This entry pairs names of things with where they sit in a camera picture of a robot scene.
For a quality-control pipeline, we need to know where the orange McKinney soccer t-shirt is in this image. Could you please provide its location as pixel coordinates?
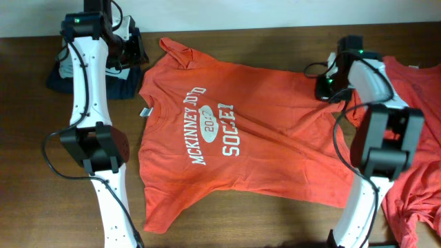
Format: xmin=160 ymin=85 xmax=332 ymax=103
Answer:
xmin=139 ymin=38 xmax=353 ymax=234

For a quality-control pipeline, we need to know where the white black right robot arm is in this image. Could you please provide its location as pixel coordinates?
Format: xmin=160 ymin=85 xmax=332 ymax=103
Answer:
xmin=315 ymin=35 xmax=424 ymax=248

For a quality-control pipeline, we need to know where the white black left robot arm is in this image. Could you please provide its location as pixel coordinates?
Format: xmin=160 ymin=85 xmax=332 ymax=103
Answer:
xmin=59 ymin=0 xmax=149 ymax=248

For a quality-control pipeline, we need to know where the dark navy folded garment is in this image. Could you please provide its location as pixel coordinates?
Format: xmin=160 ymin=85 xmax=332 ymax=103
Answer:
xmin=45 ymin=39 xmax=141 ymax=100

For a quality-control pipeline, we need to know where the light grey folded garment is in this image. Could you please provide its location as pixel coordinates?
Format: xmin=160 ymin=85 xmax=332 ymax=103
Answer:
xmin=59 ymin=37 xmax=130 ymax=81

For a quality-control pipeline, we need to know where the plain orange t-shirt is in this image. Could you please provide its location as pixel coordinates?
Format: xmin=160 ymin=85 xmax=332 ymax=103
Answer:
xmin=382 ymin=56 xmax=440 ymax=247

